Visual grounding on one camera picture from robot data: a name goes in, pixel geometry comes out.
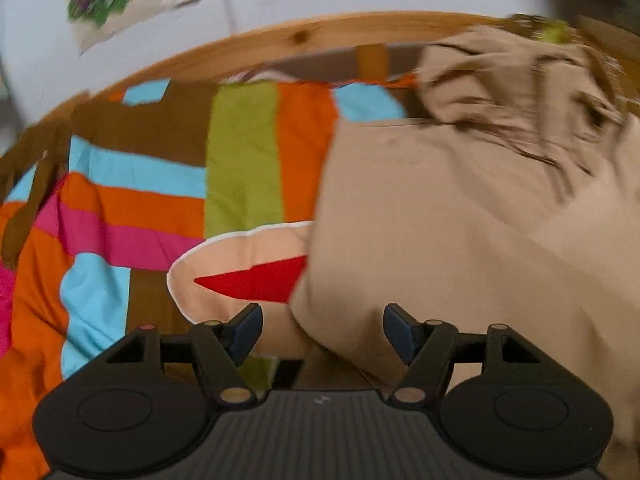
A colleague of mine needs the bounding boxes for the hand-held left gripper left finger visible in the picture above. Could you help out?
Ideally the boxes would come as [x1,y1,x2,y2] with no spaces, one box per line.
[102,302,264,407]

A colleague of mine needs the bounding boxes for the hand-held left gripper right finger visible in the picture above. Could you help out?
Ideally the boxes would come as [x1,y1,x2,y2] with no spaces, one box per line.
[382,302,546,409]

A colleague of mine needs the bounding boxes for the beige pants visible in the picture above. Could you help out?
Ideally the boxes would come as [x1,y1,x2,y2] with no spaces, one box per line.
[289,24,640,463]

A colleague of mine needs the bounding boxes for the colourful patchwork blanket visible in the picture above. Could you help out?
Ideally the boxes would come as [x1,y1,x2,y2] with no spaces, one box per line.
[0,79,418,480]

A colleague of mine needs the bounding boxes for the brown printed cloth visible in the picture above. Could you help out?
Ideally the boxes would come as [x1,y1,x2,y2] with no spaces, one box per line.
[507,14,581,46]

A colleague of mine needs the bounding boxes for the wooden bed frame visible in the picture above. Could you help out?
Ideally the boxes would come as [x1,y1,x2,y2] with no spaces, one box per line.
[0,10,640,181]

